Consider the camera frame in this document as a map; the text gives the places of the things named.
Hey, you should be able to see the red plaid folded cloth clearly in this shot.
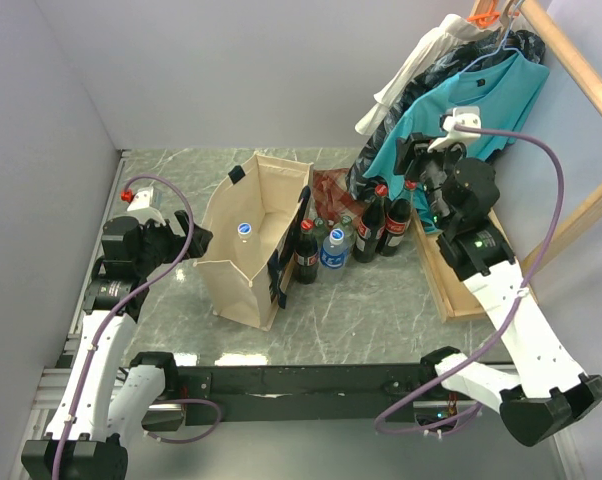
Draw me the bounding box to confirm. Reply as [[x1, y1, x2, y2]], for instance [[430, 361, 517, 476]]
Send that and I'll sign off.
[[311, 168, 377, 228]]

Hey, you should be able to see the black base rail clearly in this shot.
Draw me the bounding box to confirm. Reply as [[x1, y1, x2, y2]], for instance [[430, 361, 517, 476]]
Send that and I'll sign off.
[[155, 363, 431, 422]]

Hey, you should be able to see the wooden clothes rack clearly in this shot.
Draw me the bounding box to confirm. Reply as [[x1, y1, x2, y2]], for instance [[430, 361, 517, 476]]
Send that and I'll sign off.
[[415, 1, 602, 322]]

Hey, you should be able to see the cola bottle red cap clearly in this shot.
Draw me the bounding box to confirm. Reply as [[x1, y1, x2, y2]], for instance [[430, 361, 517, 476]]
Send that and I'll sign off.
[[377, 180, 417, 257], [293, 219, 319, 285], [352, 184, 388, 263]]

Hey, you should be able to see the turquoise t-shirt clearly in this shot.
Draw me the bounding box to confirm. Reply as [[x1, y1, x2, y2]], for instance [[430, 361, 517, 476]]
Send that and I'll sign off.
[[349, 53, 549, 233]]

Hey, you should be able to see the beige canvas tote bag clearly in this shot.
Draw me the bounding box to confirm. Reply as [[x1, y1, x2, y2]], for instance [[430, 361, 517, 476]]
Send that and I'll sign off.
[[196, 154, 313, 331]]

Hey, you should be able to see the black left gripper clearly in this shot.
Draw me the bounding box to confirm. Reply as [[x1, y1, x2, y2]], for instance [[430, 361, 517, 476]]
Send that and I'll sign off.
[[134, 209, 211, 274]]

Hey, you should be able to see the clear green-capped glass bottle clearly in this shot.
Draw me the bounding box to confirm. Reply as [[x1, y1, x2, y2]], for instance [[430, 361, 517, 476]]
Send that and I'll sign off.
[[313, 217, 330, 250]]

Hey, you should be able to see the white garment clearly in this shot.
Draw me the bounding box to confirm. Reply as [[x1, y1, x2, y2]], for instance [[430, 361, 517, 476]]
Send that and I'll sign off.
[[354, 14, 497, 136]]

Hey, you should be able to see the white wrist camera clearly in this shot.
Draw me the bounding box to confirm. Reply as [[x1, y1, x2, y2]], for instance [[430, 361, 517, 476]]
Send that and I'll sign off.
[[427, 106, 481, 153], [120, 186, 166, 226]]

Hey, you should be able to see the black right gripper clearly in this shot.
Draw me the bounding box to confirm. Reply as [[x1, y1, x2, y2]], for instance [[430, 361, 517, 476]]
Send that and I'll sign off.
[[391, 132, 462, 229]]

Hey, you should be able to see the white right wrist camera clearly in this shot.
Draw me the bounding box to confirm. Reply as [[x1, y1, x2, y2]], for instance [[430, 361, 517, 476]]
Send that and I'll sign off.
[[427, 106, 481, 153]]

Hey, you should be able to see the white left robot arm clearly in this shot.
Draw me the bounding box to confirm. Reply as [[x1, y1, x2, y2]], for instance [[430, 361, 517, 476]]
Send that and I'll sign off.
[[21, 210, 213, 479]]

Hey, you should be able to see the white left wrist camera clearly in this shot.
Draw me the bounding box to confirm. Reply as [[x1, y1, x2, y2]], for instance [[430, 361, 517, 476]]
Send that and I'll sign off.
[[120, 186, 166, 226]]

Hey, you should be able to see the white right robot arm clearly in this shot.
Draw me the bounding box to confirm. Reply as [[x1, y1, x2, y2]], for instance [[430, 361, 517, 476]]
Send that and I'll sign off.
[[374, 158, 602, 447]]

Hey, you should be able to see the pocari bottle blue cap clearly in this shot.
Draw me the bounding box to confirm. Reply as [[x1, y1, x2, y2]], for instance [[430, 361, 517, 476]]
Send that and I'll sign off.
[[235, 222, 262, 277], [319, 228, 348, 284]]

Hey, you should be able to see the light blue hanger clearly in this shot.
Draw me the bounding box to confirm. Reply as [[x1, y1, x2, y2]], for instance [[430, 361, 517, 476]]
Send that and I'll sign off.
[[456, 1, 542, 75]]

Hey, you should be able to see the cola bottle red cap front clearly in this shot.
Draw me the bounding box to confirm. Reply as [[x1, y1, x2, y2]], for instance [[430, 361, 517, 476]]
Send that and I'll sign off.
[[352, 184, 388, 263]]

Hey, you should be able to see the dark floral shirt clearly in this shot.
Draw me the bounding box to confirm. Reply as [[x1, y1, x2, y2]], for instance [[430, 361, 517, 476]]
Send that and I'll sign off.
[[345, 30, 546, 200]]

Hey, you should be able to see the orange hanger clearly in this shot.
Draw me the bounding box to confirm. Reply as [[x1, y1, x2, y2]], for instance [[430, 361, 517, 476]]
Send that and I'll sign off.
[[467, 0, 500, 28]]

